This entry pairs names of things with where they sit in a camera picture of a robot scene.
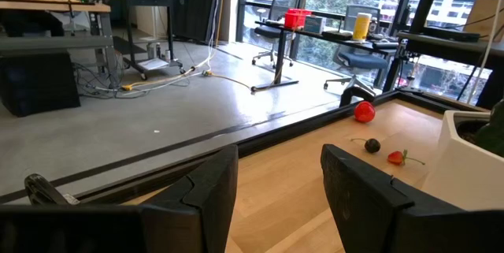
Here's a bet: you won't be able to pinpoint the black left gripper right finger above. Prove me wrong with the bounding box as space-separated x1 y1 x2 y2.
320 143 448 253

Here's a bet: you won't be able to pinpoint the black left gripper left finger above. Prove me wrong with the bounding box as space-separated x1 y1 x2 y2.
139 143 239 253

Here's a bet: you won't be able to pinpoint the small red strawberry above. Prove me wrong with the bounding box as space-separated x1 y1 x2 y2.
387 149 427 167

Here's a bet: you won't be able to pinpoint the dark cherry with stem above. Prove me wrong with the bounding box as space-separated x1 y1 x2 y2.
350 137 382 154

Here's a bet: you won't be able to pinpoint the white hexagonal plant pot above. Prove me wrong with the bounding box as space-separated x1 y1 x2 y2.
420 110 504 212

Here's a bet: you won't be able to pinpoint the black table clamp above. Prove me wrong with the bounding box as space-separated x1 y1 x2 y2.
339 85 377 108

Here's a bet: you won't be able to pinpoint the blue seat office chair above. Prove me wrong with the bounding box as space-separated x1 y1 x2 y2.
323 4 391 91

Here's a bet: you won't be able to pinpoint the tall green cactus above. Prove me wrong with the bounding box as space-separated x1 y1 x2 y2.
474 98 504 158

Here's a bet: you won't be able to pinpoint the black office desk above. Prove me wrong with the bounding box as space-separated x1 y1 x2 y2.
250 19 401 94

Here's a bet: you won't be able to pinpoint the black flat device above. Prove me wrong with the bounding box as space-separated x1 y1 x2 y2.
321 29 354 42

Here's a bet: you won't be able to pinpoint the yellow white wipes canister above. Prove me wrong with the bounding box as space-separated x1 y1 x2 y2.
352 12 372 43

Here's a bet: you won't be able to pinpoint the black side table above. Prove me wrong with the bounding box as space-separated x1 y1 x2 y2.
397 27 504 109

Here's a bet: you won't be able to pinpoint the teal cardboard box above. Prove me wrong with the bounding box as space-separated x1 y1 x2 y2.
302 15 328 35

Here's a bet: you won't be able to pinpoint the red plastic bin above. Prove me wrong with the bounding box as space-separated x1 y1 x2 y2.
283 8 313 30

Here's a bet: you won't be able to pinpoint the black curtain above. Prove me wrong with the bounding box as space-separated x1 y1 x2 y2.
172 0 224 43

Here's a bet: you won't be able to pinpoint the grey mesh office chair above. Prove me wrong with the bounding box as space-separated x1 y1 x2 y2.
250 0 302 69

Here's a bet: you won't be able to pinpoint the brown cardboard sheet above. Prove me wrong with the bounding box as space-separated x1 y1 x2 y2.
463 0 504 43

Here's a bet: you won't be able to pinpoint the wooden top workbench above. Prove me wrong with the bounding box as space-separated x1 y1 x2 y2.
0 0 119 91

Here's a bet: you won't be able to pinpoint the yellow floor cable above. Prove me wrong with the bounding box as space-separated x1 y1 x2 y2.
120 68 253 92

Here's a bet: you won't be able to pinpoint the black floor cables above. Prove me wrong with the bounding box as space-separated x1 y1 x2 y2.
72 61 132 100

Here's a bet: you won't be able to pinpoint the black glossy post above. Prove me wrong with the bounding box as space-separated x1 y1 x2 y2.
24 173 82 206

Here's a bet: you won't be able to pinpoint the white hanging cable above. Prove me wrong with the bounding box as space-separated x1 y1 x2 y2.
466 0 504 105

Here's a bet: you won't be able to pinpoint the black frame post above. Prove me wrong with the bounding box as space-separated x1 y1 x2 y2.
409 0 447 33

